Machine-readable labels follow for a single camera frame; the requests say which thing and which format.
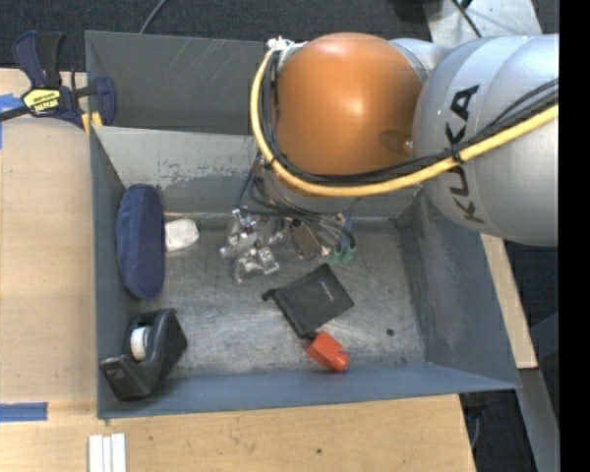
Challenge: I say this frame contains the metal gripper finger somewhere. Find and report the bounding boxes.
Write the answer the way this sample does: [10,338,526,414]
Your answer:
[218,207,260,261]
[232,246,281,285]

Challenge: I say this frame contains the grey metal bin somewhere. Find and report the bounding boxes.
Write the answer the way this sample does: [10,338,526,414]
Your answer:
[84,29,523,421]

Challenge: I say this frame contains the white crumpled lump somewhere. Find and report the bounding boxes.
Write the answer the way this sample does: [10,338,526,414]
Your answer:
[163,218,201,253]

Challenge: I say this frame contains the black fabric pouch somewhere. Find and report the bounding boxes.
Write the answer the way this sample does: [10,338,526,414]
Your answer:
[261,263,356,340]

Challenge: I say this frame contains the navy blue oval fabric case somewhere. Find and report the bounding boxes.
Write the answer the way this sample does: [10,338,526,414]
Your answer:
[115,183,167,301]

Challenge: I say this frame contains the red-orange plastic block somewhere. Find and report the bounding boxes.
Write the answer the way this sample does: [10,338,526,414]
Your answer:
[305,330,351,375]

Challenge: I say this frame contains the black tape dispenser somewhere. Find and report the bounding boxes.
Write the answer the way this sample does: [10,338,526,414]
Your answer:
[98,308,189,403]

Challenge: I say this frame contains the pale wood board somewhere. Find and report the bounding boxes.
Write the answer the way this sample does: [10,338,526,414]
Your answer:
[0,114,540,406]

